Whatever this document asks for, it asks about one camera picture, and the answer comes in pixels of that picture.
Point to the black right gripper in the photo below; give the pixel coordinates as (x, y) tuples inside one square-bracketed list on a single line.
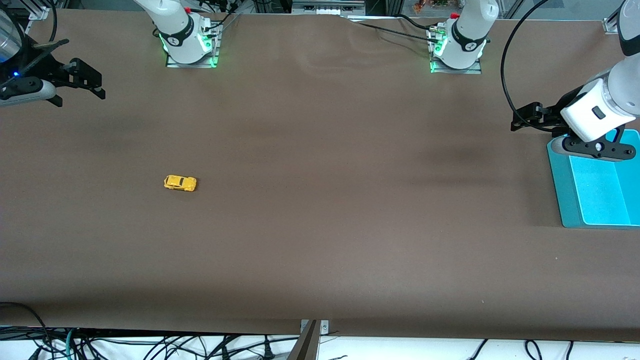
[(54, 71)]

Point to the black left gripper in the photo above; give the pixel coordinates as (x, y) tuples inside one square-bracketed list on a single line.
[(550, 117)]

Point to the yellow beetle toy car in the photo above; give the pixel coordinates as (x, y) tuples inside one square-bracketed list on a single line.
[(180, 183)]

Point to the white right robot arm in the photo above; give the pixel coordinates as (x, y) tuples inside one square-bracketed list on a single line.
[(177, 30)]

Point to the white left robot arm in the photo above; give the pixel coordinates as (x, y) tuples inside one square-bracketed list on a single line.
[(470, 35)]

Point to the teal plastic bin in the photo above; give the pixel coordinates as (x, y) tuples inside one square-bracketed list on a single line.
[(600, 195)]

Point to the silver aluminium profile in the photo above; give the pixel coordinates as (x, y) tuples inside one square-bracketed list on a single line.
[(327, 7)]

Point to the brown table cover mat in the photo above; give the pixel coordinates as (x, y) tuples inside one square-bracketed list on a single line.
[(320, 225)]

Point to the silver corner bracket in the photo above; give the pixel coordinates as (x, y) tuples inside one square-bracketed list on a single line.
[(39, 13), (611, 26)]

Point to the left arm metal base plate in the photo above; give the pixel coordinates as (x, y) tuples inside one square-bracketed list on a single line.
[(457, 71)]

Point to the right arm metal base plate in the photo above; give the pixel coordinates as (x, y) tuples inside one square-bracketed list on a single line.
[(192, 65)]

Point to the silver table edge bracket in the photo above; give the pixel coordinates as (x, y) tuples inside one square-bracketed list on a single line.
[(324, 327)]

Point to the dark grey metal post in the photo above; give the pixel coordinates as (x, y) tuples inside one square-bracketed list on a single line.
[(305, 347)]

